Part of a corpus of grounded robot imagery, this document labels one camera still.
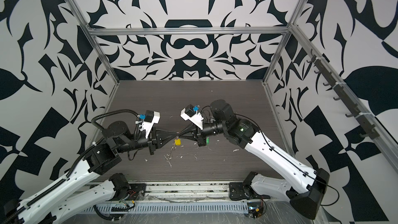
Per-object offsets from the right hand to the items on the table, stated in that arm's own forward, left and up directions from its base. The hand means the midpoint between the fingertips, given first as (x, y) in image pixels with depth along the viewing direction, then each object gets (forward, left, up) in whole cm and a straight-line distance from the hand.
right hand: (181, 135), depth 59 cm
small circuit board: (-21, -31, -34) cm, 50 cm away
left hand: (0, +1, +2) cm, 3 cm away
